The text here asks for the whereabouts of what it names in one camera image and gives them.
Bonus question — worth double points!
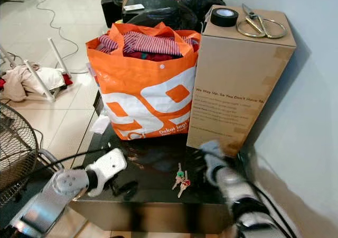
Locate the plain red garment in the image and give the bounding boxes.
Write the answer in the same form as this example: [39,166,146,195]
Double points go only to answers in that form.
[126,51,173,62]

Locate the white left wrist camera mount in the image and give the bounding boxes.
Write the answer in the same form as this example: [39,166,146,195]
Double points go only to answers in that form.
[86,148,128,198]

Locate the golden metal scissors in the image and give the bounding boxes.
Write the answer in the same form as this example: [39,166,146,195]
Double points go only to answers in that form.
[236,3,288,40]

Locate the black tape roll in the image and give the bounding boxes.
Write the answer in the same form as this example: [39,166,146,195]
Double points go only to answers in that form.
[209,8,240,28]

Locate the orange and white shopping bag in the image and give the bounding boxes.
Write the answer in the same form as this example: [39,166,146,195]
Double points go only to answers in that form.
[86,22,202,142]

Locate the white folding rack frame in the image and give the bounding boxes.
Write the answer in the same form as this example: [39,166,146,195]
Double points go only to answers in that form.
[0,43,70,103]

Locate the chrome tube frame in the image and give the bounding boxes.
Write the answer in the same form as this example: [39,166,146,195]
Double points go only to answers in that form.
[34,148,60,171]

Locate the key bunch green red tags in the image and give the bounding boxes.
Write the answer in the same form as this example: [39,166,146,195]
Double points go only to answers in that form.
[171,162,191,198]

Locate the white crumpled paper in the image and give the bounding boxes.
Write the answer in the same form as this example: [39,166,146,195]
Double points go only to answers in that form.
[90,115,112,135]

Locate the metal grille floor fan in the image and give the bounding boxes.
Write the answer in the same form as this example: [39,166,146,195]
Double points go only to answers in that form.
[0,101,43,206]

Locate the tall brown cardboard box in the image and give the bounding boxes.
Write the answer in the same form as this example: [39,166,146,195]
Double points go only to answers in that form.
[186,5,298,156]

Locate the black plastic rubbish bag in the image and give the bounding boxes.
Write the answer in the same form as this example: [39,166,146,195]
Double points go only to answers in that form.
[128,0,217,31]

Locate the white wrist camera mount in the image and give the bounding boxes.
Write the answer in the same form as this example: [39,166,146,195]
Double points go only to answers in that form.
[86,148,128,198]
[201,139,229,185]

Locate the black glass-top low table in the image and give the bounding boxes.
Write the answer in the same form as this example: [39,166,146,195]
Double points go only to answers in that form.
[66,130,241,235]

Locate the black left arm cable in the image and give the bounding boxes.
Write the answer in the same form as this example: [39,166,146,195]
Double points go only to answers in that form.
[0,149,111,194]

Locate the black round stool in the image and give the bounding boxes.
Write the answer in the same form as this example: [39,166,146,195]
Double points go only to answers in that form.
[100,0,128,28]

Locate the thin grey floor cable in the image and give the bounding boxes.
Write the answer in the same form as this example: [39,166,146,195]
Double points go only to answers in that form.
[35,0,88,75]

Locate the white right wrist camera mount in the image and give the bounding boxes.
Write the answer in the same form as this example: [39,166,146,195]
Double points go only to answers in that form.
[201,139,229,185]

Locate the beige crumpled cloth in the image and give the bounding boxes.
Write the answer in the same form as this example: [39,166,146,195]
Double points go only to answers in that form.
[1,64,64,103]

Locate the small dark red cloth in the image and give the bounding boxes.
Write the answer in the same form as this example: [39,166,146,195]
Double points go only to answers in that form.
[60,72,72,87]

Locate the white paper card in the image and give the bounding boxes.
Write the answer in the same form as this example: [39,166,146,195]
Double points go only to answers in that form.
[123,4,145,12]

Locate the red white striped cloth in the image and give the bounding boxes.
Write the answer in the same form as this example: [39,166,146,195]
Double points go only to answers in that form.
[97,31,197,58]

